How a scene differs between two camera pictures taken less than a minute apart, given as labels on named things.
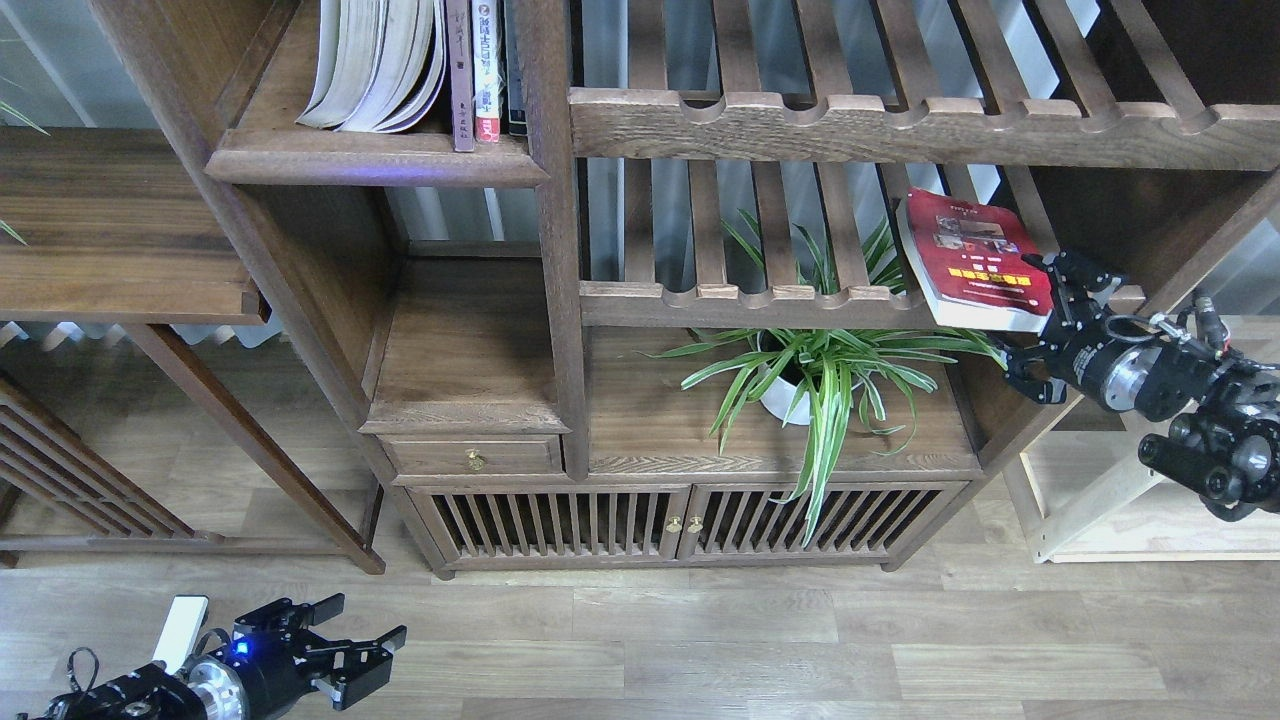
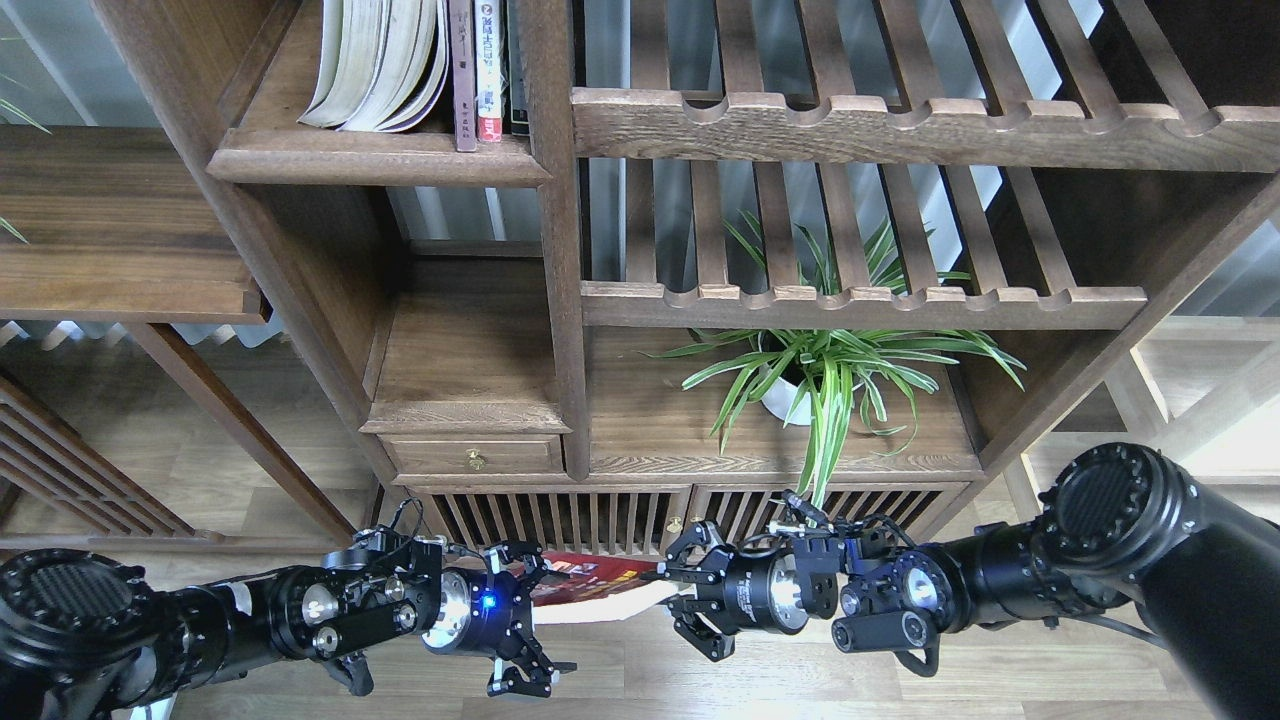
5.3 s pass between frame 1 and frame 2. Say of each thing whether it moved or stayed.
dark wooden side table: stayed
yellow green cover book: stayed
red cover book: moved
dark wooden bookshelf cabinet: stayed
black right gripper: moved
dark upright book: stayed
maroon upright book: stayed
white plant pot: stayed
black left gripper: moved
